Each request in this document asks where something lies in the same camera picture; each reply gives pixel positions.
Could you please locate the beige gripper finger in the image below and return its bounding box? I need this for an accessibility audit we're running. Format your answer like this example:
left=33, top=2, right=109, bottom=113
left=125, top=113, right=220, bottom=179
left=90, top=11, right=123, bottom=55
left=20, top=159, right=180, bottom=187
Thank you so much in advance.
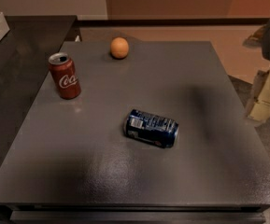
left=243, top=25, right=266, bottom=47
left=246, top=70, right=270, bottom=122

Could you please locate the blue pepsi can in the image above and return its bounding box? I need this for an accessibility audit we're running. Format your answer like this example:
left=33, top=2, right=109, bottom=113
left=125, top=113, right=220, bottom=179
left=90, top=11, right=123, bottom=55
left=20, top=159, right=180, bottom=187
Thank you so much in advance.
left=123, top=109, right=178, bottom=148

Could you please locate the red coca-cola can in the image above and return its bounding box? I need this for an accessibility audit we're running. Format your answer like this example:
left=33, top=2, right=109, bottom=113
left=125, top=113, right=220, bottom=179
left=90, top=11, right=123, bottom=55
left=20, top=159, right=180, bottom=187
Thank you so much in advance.
left=49, top=52, right=81, bottom=100

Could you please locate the orange fruit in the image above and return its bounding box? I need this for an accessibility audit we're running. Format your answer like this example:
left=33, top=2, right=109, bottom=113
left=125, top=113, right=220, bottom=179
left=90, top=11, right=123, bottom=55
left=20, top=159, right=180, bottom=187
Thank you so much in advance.
left=110, top=37, right=129, bottom=59

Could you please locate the dark side table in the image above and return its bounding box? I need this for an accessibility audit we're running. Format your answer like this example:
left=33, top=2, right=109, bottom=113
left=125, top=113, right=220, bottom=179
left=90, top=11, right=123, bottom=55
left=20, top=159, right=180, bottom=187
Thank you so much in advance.
left=0, top=15, right=77, bottom=166

